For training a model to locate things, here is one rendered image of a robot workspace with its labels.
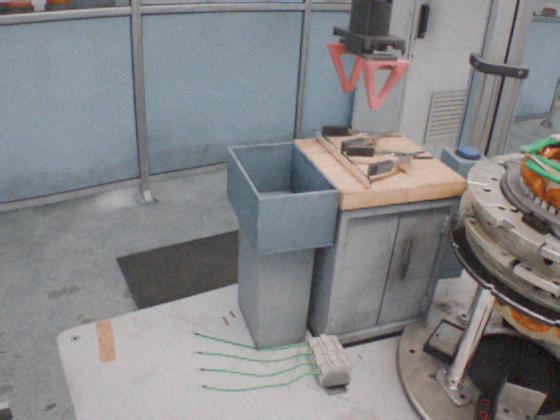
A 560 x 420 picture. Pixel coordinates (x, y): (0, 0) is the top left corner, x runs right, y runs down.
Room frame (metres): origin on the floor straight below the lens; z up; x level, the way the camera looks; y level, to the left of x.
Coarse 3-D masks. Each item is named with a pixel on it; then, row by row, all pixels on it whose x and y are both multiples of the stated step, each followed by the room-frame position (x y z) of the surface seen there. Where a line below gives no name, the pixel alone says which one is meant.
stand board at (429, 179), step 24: (312, 144) 0.71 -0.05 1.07; (336, 144) 0.72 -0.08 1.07; (384, 144) 0.74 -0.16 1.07; (408, 144) 0.74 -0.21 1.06; (336, 168) 0.63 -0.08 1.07; (432, 168) 0.65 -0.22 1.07; (360, 192) 0.56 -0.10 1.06; (384, 192) 0.57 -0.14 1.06; (408, 192) 0.58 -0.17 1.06; (432, 192) 0.60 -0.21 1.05; (456, 192) 0.61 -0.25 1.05
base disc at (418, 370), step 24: (432, 312) 0.64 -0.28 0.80; (456, 312) 0.64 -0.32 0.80; (408, 336) 0.58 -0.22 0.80; (528, 336) 0.59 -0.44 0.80; (408, 360) 0.52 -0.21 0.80; (432, 360) 0.53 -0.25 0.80; (408, 384) 0.48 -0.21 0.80; (432, 384) 0.48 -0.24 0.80; (432, 408) 0.43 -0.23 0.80; (456, 408) 0.43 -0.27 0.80
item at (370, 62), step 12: (348, 48) 0.68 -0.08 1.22; (360, 48) 0.65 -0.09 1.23; (372, 60) 0.63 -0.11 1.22; (384, 60) 0.64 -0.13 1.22; (396, 60) 0.65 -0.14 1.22; (372, 72) 0.64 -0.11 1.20; (396, 72) 0.66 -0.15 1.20; (372, 84) 0.65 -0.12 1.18; (384, 84) 0.67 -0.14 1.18; (372, 96) 0.65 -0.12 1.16; (384, 96) 0.66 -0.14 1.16; (372, 108) 0.66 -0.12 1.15
